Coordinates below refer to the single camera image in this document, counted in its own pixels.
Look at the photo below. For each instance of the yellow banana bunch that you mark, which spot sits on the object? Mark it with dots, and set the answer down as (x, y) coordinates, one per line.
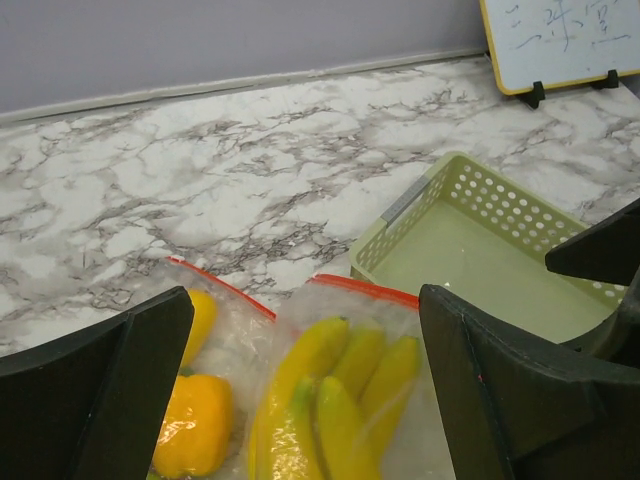
(333, 404)

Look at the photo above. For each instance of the green plastic basket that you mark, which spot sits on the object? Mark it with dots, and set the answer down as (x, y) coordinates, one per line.
(469, 229)

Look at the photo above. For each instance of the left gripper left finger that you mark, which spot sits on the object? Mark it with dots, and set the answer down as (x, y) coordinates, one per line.
(90, 404)

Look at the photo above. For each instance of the small whiteboard wooden frame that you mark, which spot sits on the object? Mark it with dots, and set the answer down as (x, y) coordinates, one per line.
(538, 46)

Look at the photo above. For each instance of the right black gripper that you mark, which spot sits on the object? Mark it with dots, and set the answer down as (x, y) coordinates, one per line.
(607, 252)

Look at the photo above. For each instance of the orange yellow bell pepper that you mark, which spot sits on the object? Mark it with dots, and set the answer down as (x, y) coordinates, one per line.
(196, 429)

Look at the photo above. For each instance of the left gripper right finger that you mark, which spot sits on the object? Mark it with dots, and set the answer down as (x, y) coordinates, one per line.
(517, 406)

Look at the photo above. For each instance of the clear zip bag red zipper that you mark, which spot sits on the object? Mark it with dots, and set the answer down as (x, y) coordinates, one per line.
(248, 341)

